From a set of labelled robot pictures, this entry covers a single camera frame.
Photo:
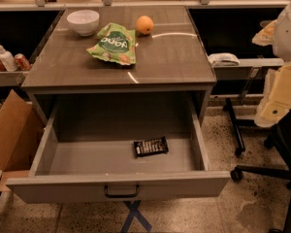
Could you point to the grey side shelf right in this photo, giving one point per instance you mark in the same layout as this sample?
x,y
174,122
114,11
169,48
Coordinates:
x,y
248,68

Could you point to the white pump bottle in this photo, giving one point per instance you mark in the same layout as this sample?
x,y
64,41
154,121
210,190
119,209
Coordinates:
x,y
7,59

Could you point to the brown cardboard box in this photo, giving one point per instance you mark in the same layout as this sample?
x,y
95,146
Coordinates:
x,y
21,130

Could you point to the open grey drawer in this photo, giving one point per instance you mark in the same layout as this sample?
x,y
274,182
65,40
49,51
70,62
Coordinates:
x,y
88,143

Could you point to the white ceramic bowl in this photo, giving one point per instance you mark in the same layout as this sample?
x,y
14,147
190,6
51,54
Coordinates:
x,y
83,22

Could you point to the white folded cloth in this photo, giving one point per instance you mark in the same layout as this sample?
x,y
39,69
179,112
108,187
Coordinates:
x,y
223,59

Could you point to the black rxbar chocolate bar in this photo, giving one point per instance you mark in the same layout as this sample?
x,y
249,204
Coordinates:
x,y
150,147

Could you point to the grey cabinet counter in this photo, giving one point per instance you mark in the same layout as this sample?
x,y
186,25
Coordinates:
x,y
135,49

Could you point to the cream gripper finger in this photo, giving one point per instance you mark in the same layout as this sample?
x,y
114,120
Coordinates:
x,y
276,101
265,36

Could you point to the black drawer handle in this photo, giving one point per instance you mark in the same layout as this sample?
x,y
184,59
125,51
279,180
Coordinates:
x,y
121,192

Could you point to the grey side shelf left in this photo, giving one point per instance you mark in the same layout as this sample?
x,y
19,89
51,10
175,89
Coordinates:
x,y
15,78

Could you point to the grey side shelf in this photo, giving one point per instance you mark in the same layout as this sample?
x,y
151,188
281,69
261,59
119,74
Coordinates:
x,y
15,78
248,68

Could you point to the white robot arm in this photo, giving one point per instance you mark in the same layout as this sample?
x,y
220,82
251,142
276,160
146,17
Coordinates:
x,y
282,38

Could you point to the green snack bag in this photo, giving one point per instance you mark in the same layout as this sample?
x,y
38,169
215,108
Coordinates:
x,y
115,44

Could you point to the orange fruit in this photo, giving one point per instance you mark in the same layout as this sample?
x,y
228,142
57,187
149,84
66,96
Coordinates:
x,y
144,25

